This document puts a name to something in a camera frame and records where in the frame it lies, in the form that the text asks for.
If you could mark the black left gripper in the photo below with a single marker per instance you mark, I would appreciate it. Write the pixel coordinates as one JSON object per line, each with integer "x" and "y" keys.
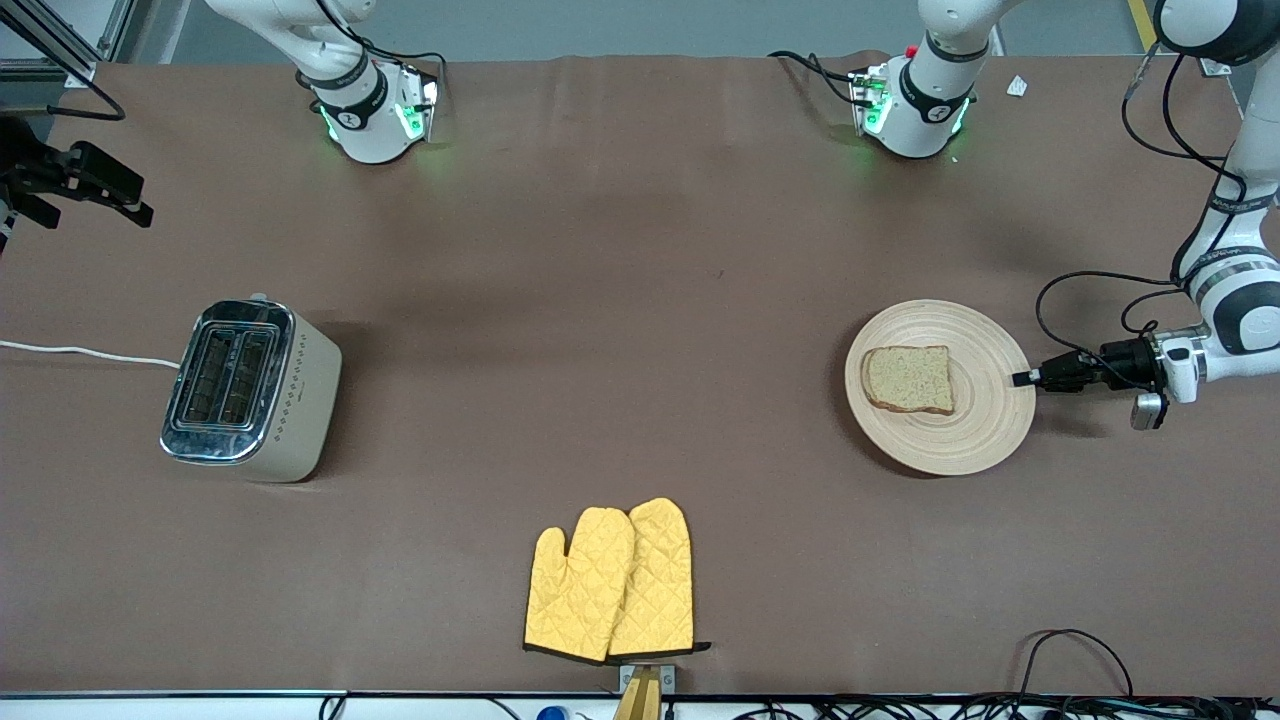
{"x": 1122, "y": 361}

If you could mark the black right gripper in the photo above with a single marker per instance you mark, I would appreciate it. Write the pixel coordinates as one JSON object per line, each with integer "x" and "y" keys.
{"x": 30, "y": 165}

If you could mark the round wooden plate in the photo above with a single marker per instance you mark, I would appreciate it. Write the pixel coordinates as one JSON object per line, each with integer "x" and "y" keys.
{"x": 985, "y": 420}

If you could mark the brown bread slice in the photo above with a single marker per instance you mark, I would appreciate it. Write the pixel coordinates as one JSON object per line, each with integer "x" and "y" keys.
{"x": 908, "y": 380}

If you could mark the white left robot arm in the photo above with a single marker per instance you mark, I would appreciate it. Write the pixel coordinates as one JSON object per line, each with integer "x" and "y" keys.
{"x": 925, "y": 120}

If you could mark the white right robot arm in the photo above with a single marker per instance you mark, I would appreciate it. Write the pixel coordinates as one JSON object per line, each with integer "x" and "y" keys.
{"x": 370, "y": 130}

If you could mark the chrome and beige toaster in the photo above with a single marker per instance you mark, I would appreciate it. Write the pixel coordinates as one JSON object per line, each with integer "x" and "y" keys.
{"x": 300, "y": 400}

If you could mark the small white paper scrap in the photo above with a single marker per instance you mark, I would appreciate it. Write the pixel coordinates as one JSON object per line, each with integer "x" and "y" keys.
{"x": 1017, "y": 86}

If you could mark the brown table cover sheet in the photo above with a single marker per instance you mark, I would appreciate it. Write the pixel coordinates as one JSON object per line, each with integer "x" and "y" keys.
{"x": 700, "y": 200}

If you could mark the yellow quilted oven mitt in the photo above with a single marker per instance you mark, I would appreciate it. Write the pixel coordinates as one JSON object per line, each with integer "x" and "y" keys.
{"x": 575, "y": 590}
{"x": 660, "y": 580}

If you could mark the wooden strip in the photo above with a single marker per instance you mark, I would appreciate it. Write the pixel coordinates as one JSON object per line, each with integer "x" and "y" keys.
{"x": 640, "y": 700}

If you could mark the aluminium frame profile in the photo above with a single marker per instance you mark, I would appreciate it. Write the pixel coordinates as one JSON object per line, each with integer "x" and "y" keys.
{"x": 118, "y": 25}

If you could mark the grey metal bracket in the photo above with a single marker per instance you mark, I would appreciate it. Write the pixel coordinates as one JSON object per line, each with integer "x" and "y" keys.
{"x": 668, "y": 680}

